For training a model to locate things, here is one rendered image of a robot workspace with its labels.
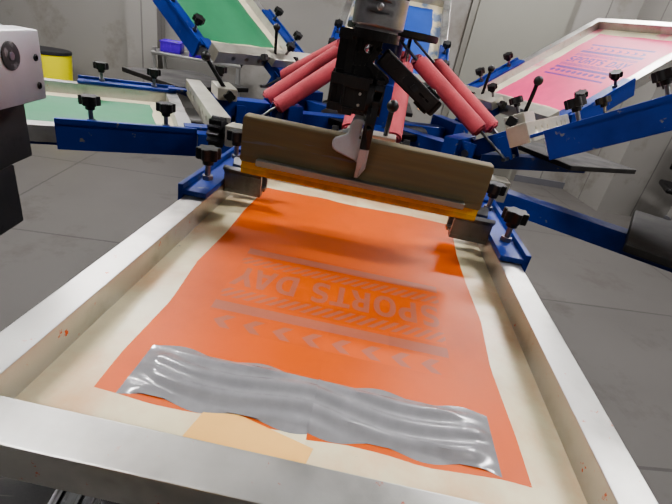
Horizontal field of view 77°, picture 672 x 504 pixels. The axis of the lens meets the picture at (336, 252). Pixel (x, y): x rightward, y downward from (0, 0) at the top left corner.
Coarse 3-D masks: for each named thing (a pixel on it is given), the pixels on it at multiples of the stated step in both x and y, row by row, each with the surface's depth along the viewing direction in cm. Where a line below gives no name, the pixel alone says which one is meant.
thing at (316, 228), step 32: (288, 192) 92; (256, 224) 76; (288, 224) 78; (320, 224) 80; (224, 256) 64; (320, 256) 69; (192, 288) 55; (160, 320) 49; (192, 320) 50; (128, 352) 44; (224, 352) 46; (256, 352) 47; (288, 352) 48; (320, 352) 49; (96, 384) 39
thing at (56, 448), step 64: (128, 256) 53; (64, 320) 41; (512, 320) 61; (0, 384) 35; (576, 384) 46; (0, 448) 30; (64, 448) 30; (128, 448) 31; (192, 448) 32; (576, 448) 40
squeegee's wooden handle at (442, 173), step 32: (256, 128) 68; (288, 128) 67; (320, 128) 68; (288, 160) 70; (320, 160) 69; (352, 160) 68; (384, 160) 68; (416, 160) 67; (448, 160) 67; (448, 192) 69; (480, 192) 68
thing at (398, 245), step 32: (352, 224) 83; (384, 224) 86; (416, 224) 89; (352, 256) 71; (384, 256) 73; (416, 256) 75; (448, 256) 78; (448, 288) 67; (448, 320) 59; (448, 352) 53; (480, 352) 54; (352, 384) 45; (384, 384) 46; (416, 384) 47; (448, 384) 48; (480, 384) 49; (384, 448) 39; (512, 448) 41; (512, 480) 38
